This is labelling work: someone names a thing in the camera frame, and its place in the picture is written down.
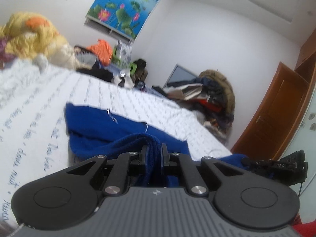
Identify green plastic item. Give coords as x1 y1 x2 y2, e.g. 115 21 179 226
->
111 46 137 75

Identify white script-printed bed sheet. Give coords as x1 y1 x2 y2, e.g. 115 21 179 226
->
1 59 230 236

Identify grey monitor screen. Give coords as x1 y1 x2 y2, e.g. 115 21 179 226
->
163 64 198 87

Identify pile of dark clothes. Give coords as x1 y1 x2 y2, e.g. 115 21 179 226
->
152 70 235 144

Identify brown wooden door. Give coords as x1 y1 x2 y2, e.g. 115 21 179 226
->
231 63 309 160

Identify purple cloth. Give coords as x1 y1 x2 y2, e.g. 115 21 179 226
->
0 38 14 70

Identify yellow orange quilt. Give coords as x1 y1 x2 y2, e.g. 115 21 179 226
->
1 12 80 70

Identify orange garment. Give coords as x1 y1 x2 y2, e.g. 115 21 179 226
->
86 39 113 66

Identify blue fleece garment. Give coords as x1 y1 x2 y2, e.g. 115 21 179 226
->
64 103 252 188

